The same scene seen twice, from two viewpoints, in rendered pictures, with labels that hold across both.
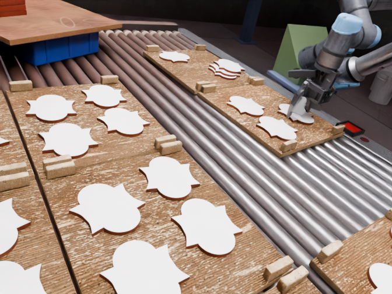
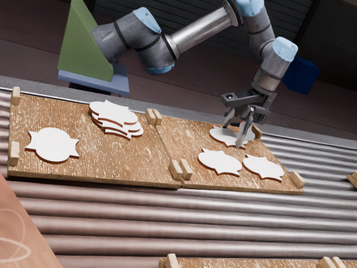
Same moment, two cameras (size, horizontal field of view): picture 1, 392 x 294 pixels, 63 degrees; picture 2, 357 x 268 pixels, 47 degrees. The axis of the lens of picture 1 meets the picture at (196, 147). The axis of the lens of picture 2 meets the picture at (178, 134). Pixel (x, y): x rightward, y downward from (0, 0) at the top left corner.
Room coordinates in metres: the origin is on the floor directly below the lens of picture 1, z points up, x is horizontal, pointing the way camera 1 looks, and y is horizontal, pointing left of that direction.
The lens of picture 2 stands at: (0.95, 0.91, 1.50)
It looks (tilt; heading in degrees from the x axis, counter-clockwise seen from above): 27 degrees down; 283
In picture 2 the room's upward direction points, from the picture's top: 22 degrees clockwise
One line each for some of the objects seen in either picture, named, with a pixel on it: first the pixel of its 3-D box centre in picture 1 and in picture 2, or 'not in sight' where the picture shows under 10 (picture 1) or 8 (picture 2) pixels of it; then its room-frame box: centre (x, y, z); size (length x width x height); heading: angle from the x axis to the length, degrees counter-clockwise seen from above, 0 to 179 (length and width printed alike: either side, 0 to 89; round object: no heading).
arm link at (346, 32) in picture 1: (343, 34); (278, 57); (1.05, -0.36, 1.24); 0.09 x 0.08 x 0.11; 127
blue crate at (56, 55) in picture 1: (42, 34); not in sight; (1.23, 0.69, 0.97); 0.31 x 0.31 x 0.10; 66
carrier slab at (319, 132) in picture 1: (269, 113); (223, 153); (1.06, -0.23, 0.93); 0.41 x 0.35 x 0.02; 43
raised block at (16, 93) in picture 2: (200, 47); (15, 95); (1.60, 0.09, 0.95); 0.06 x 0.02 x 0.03; 132
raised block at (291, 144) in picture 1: (289, 145); (297, 179); (0.83, -0.27, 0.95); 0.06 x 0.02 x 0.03; 133
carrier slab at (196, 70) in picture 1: (200, 68); (92, 139); (1.36, 0.06, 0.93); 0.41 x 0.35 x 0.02; 42
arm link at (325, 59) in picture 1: (330, 59); (265, 80); (1.05, -0.35, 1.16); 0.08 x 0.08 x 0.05
